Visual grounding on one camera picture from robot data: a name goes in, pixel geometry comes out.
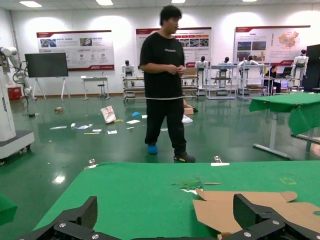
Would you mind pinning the white metal shelf rack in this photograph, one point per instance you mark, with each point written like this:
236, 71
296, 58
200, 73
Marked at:
250, 87
222, 66

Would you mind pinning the white jointed robot arm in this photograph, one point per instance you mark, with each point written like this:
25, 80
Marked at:
27, 90

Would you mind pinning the white paper scrap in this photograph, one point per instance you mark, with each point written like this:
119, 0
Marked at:
191, 191

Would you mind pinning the metal trolley with shelves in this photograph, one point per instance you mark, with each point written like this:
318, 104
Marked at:
191, 86
132, 87

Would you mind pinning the brown carton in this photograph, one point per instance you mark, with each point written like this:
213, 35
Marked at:
190, 71

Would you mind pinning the red cabinet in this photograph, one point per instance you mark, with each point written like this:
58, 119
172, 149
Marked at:
14, 93

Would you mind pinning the seated person with dark hair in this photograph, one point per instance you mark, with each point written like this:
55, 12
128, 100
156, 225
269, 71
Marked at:
272, 75

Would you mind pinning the ceiling light panel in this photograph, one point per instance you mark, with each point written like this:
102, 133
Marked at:
30, 4
104, 2
249, 0
178, 1

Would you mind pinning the black round stool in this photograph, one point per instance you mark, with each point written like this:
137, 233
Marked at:
101, 86

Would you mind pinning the yellow curved scrap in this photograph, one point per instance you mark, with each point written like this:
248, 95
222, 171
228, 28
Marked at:
118, 121

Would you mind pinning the white humanoid robot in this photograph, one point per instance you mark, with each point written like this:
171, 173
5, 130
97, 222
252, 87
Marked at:
201, 64
250, 61
300, 62
226, 61
128, 70

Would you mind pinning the small flat cardboard box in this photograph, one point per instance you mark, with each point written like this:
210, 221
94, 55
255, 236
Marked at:
188, 110

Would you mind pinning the long white desk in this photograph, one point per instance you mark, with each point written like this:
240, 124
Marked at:
285, 78

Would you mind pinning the black cabinet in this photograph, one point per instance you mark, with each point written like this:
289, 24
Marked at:
312, 67

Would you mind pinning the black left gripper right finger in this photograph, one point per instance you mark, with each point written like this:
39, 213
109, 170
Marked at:
252, 215

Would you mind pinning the wall poster with round icons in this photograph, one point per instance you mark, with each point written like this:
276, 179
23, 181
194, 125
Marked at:
75, 42

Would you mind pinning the man in black clothes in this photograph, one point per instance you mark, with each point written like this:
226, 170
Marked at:
162, 70

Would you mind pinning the crumpled blue shoe cover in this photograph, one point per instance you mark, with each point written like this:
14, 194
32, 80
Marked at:
135, 114

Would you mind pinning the cardboard box with lid hole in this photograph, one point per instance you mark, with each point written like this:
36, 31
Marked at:
217, 212

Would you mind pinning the wall poster with photo row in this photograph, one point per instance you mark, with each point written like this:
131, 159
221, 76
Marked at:
200, 45

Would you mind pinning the white robot column base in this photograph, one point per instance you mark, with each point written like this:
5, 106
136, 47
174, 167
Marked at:
7, 120

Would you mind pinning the small white desk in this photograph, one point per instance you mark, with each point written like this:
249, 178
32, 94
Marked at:
95, 78

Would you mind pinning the green paper shreds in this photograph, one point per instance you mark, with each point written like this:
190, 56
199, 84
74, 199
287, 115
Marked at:
187, 184

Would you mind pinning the blue and white packet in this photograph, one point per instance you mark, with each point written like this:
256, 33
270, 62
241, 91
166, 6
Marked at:
82, 127
97, 130
112, 132

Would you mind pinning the pale wooden strip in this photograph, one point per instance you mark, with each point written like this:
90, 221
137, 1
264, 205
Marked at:
91, 133

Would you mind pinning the white table frame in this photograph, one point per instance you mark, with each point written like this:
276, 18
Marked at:
273, 132

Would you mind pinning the green draped table cloth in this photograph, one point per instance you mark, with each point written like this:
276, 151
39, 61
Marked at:
300, 110

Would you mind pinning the brown tape roll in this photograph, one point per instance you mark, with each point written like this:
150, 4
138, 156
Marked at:
59, 110

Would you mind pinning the silver binder clip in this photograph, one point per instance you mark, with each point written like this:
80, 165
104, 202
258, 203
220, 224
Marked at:
91, 163
220, 164

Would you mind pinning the beige paper bag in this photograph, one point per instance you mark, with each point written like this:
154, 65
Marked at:
108, 114

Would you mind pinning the thin wooden stick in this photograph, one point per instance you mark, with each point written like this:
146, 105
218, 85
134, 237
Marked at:
212, 183

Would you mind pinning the black display on white stand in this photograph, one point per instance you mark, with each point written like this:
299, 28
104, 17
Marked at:
46, 65

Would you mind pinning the wall poster with map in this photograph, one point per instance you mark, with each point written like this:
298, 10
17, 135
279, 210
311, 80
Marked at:
265, 37

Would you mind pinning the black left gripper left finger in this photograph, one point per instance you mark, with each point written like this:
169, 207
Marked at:
75, 221

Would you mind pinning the small white packet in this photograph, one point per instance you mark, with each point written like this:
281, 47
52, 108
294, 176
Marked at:
73, 125

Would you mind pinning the clear plastic wrapper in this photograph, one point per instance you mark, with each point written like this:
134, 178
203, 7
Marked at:
58, 127
164, 129

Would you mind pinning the black laptop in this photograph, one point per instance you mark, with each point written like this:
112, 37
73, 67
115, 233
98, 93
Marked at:
287, 71

